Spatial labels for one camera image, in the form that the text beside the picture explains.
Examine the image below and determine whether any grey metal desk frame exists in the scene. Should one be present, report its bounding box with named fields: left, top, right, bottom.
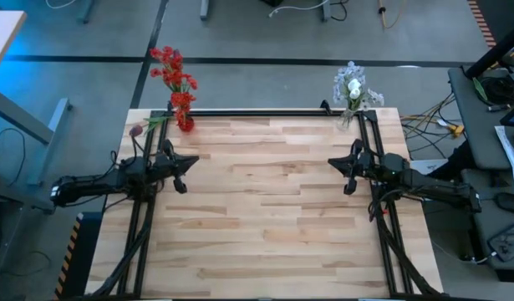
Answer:
left=0, top=85, right=74, bottom=214

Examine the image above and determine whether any black floor cable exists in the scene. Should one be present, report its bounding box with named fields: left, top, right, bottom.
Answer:
left=0, top=127, right=27, bottom=189

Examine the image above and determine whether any red artificial flower bunch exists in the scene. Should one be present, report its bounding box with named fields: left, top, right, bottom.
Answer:
left=170, top=90, right=198, bottom=126
left=150, top=44, right=199, bottom=92

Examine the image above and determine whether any hazard-striped dark cart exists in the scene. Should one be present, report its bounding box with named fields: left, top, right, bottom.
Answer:
left=51, top=211, right=105, bottom=301

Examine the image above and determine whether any clear glass vase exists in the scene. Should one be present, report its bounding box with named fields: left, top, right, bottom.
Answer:
left=338, top=107, right=358, bottom=130

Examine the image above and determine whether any white cable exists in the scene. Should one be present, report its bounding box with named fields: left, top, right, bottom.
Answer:
left=44, top=0, right=78, bottom=10
left=267, top=0, right=329, bottom=18

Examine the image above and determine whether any white paper strip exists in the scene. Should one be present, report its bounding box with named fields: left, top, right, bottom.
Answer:
left=493, top=125, right=514, bottom=192

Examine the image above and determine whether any light wooden desk top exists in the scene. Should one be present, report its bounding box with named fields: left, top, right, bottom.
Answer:
left=0, top=10, right=28, bottom=81

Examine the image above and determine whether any black cable coil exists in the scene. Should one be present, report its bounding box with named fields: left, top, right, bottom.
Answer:
left=478, top=74, right=514, bottom=108

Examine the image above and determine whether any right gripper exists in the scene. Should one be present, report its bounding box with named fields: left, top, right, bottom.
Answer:
left=328, top=139, right=388, bottom=196

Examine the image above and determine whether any black computer mouse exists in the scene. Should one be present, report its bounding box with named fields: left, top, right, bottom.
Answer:
left=496, top=191, right=514, bottom=217

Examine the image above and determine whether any black diagonal pole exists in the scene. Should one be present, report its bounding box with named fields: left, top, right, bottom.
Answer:
left=465, top=20, right=514, bottom=79

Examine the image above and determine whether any yellow cable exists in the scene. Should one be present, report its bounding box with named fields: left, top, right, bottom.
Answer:
left=377, top=0, right=408, bottom=30

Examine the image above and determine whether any grey side desk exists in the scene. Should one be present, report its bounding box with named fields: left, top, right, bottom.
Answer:
left=447, top=66, right=514, bottom=273

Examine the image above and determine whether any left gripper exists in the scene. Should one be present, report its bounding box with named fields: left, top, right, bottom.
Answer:
left=150, top=139, right=201, bottom=195

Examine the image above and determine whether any red glass vase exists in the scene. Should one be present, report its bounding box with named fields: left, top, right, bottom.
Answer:
left=179, top=115, right=196, bottom=134

